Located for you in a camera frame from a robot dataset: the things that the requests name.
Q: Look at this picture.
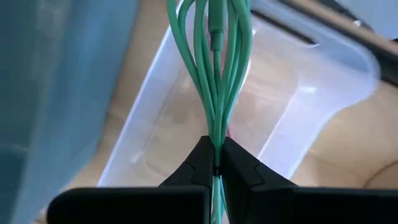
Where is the clear plastic bin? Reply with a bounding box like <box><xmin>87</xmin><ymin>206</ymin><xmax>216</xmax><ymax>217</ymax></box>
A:
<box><xmin>96</xmin><ymin>0</ymin><xmax>382</xmax><ymax>189</ymax></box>

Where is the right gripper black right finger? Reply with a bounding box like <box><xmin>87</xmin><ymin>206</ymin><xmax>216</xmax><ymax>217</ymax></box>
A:
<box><xmin>221</xmin><ymin>136</ymin><xmax>398</xmax><ymax>224</ymax></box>

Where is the green cable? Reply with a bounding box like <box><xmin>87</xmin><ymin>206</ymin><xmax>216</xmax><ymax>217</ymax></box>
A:
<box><xmin>166</xmin><ymin>0</ymin><xmax>253</xmax><ymax>224</ymax></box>

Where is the teal plastic bin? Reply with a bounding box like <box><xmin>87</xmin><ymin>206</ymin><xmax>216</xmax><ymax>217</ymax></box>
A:
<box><xmin>0</xmin><ymin>0</ymin><xmax>139</xmax><ymax>224</ymax></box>

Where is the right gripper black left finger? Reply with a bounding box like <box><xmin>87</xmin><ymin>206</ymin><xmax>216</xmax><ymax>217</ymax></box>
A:
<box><xmin>46</xmin><ymin>135</ymin><xmax>215</xmax><ymax>224</ymax></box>

